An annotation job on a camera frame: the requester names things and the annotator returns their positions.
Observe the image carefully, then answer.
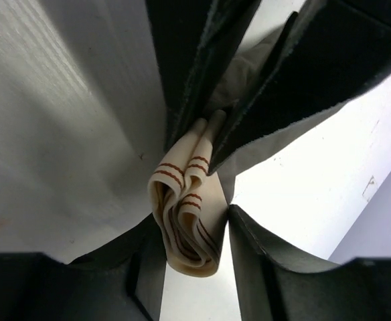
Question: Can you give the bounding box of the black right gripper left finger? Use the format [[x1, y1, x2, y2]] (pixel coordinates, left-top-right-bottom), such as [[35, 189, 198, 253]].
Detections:
[[0, 215, 166, 320]]

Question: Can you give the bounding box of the olive underwear with cream waistband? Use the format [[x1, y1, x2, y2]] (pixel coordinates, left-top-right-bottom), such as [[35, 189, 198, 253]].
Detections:
[[148, 27, 281, 278]]

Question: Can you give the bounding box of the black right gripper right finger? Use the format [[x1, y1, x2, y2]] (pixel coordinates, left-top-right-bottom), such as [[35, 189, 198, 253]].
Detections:
[[228, 205, 391, 320]]

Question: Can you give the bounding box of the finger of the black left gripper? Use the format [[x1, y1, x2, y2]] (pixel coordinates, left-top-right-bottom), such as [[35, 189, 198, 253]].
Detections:
[[210, 1, 391, 172], [145, 0, 260, 150]]

